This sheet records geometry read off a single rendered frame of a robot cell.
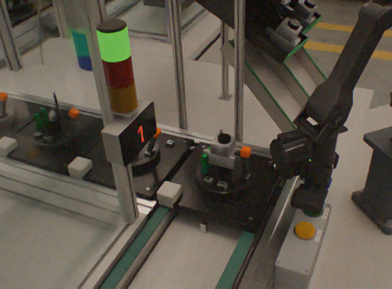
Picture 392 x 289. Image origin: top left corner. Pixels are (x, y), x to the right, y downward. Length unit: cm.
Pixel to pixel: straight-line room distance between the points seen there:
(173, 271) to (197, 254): 6
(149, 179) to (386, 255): 57
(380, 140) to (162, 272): 57
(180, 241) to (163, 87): 80
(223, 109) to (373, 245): 68
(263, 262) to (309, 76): 68
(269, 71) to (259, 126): 25
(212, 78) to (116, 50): 101
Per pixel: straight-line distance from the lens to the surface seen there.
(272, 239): 101
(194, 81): 174
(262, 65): 129
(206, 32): 215
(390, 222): 119
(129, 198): 99
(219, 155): 104
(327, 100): 88
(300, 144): 89
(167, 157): 119
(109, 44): 78
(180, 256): 103
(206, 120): 152
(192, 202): 106
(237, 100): 122
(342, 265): 111
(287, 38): 115
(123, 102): 82
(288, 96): 131
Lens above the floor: 170
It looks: 36 degrees down
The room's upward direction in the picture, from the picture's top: 3 degrees counter-clockwise
